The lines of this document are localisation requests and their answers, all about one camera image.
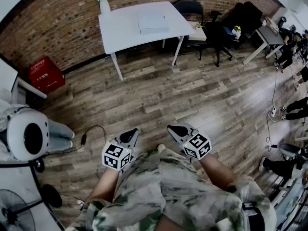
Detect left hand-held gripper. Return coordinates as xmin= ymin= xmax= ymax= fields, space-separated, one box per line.
xmin=102 ymin=128 xmax=140 ymax=172

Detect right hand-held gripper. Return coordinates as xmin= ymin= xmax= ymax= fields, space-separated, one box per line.
xmin=167 ymin=124 xmax=212 ymax=162

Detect white object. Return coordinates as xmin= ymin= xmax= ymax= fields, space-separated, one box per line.
xmin=137 ymin=14 xmax=170 ymax=35

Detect person's right forearm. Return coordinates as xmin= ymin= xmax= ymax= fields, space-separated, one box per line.
xmin=199 ymin=154 xmax=238 ymax=190

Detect person's left forearm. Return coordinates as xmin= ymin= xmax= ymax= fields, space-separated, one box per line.
xmin=89 ymin=169 xmax=120 ymax=204

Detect black round stand base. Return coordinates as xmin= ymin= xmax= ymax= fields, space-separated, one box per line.
xmin=41 ymin=184 xmax=63 ymax=208

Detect person's camouflage shirt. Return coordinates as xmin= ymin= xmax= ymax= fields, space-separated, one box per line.
xmin=71 ymin=148 xmax=278 ymax=231

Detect red box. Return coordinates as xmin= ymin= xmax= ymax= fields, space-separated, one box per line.
xmin=28 ymin=56 xmax=66 ymax=95

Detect black standing fan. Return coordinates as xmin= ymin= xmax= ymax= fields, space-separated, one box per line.
xmin=0 ymin=188 xmax=44 ymax=231

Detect small potted plant white pot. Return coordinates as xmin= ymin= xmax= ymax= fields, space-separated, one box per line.
xmin=232 ymin=25 xmax=242 ymax=40

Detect white desk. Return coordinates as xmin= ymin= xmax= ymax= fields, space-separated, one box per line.
xmin=0 ymin=56 xmax=48 ymax=105

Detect grey desk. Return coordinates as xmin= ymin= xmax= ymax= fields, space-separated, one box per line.
xmin=242 ymin=25 xmax=285 ymax=65

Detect black office chair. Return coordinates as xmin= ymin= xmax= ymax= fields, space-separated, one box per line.
xmin=204 ymin=1 xmax=263 ymax=68

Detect black folding chair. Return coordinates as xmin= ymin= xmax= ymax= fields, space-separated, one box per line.
xmin=172 ymin=0 xmax=205 ymax=60

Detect white vase with flowers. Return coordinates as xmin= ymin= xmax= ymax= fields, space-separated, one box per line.
xmin=92 ymin=0 xmax=119 ymax=17

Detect black power adapter cable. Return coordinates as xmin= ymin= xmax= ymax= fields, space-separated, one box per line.
xmin=72 ymin=125 xmax=107 ymax=154

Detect white floor cable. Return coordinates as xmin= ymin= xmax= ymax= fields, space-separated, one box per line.
xmin=264 ymin=66 xmax=280 ymax=152

